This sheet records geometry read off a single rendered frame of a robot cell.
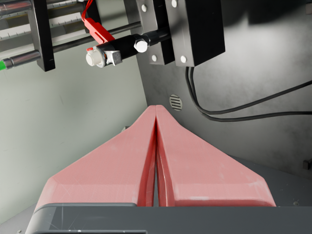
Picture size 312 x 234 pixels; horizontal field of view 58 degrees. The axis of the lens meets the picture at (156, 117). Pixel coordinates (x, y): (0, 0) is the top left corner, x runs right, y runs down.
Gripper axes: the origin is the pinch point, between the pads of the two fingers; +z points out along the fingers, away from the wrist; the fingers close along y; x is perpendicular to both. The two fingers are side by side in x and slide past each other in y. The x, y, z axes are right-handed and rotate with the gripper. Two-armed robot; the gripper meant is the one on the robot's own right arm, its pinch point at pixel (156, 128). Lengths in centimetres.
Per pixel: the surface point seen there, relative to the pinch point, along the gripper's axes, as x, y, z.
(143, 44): 5.8, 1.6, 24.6
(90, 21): 4.2, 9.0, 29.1
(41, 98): 24, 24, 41
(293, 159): 29.8, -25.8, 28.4
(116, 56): 5.6, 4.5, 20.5
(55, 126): 31, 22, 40
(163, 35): 6.8, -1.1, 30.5
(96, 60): 6.9, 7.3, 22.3
